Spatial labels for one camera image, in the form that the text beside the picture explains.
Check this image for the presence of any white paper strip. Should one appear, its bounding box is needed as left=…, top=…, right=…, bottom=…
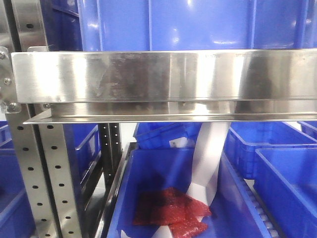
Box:
left=120, top=121, right=231, bottom=238

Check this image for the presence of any large blue tray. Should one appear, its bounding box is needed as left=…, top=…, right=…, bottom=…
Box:
left=77, top=0, right=317, bottom=51

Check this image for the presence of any blue bin right rear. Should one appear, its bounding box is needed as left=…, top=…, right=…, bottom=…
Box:
left=223, top=122, right=317, bottom=179

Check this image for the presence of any blue bin rear centre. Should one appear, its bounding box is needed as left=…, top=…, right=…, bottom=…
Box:
left=133, top=122, right=202, bottom=149

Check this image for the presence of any red plastic bag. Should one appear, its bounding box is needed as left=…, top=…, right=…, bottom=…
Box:
left=133, top=187, right=211, bottom=238

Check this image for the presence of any blue bin right front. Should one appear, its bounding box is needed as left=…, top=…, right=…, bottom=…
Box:
left=254, top=148, right=317, bottom=238

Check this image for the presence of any blue bin left shelf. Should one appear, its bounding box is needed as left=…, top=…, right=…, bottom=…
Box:
left=0, top=121, right=35, bottom=238

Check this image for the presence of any steel shelf rail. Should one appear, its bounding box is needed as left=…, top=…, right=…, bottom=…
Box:
left=11, top=49, right=317, bottom=124

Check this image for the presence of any black perforated upright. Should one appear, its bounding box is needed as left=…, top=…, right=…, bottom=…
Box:
left=98, top=123, right=122, bottom=188

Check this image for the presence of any perforated steel shelf upright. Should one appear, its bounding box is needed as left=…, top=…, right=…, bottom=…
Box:
left=0, top=0, right=88, bottom=238

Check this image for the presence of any blue bin left rear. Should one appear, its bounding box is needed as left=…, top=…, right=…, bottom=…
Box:
left=62, top=124, right=100, bottom=184

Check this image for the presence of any blue bin with red bags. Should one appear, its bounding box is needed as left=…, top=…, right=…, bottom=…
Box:
left=106, top=147, right=273, bottom=238

